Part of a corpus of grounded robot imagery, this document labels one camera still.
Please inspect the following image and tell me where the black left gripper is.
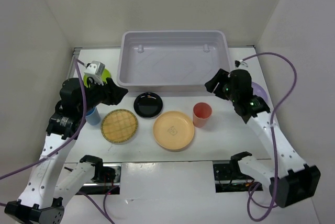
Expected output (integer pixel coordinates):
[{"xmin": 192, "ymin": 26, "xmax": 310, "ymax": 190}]
[{"xmin": 79, "ymin": 75, "xmax": 129, "ymax": 114}]

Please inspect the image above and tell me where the green plastic plate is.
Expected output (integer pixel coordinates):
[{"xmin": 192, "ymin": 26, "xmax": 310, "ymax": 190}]
[{"xmin": 83, "ymin": 69, "xmax": 111, "ymax": 87}]

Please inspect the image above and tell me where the pink plastic cup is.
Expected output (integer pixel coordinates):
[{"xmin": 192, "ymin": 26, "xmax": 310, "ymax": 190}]
[{"xmin": 193, "ymin": 102, "xmax": 213, "ymax": 128}]

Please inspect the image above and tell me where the blue plastic cup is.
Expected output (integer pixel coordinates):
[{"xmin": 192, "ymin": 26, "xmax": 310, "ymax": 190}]
[{"xmin": 85, "ymin": 107, "xmax": 101, "ymax": 126}]

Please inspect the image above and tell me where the orange plastic plate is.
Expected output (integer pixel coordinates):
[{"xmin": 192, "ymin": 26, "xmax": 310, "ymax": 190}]
[{"xmin": 153, "ymin": 111, "xmax": 195, "ymax": 151}]

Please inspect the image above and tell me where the grey plastic bin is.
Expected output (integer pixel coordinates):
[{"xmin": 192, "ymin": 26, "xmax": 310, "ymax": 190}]
[{"xmin": 117, "ymin": 30, "xmax": 233, "ymax": 92}]

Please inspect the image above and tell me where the woven bamboo plate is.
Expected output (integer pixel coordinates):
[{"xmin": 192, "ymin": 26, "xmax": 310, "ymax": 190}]
[{"xmin": 100, "ymin": 109, "xmax": 138, "ymax": 144}]

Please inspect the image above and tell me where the black glossy plate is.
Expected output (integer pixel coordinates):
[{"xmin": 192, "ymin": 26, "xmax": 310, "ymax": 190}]
[{"xmin": 133, "ymin": 92, "xmax": 163, "ymax": 118}]

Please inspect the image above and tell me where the purple plastic plate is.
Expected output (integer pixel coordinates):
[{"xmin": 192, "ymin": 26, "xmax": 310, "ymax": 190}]
[{"xmin": 251, "ymin": 82, "xmax": 268, "ymax": 103}]

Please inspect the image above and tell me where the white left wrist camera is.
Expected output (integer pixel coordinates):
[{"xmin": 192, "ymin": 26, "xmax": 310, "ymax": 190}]
[{"xmin": 84, "ymin": 61, "xmax": 105, "ymax": 87}]

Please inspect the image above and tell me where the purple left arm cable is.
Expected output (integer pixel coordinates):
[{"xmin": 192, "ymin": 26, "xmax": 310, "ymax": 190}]
[{"xmin": 0, "ymin": 58, "xmax": 116, "ymax": 224}]

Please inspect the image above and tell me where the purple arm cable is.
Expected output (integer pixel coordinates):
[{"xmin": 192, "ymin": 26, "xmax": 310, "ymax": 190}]
[
  {"xmin": 235, "ymin": 52, "xmax": 298, "ymax": 221},
  {"xmin": 0, "ymin": 58, "xmax": 116, "ymax": 224}
]

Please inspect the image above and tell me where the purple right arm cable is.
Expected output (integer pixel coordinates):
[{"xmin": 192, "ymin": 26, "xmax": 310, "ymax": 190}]
[{"xmin": 235, "ymin": 52, "xmax": 298, "ymax": 221}]

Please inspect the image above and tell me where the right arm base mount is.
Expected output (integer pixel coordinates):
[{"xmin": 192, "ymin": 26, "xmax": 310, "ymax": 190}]
[{"xmin": 213, "ymin": 162, "xmax": 256, "ymax": 193}]

